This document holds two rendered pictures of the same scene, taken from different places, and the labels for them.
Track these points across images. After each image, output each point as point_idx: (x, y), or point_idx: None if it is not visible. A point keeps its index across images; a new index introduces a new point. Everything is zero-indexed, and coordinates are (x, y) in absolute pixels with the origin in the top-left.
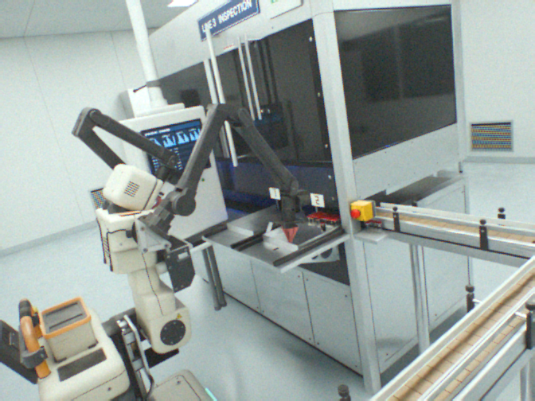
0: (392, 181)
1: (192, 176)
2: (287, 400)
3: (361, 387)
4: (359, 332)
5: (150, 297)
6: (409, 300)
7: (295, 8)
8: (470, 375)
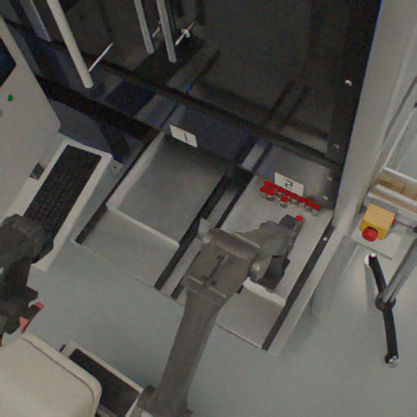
0: (402, 123)
1: (182, 399)
2: (220, 350)
3: (303, 310)
4: (319, 290)
5: None
6: None
7: None
8: None
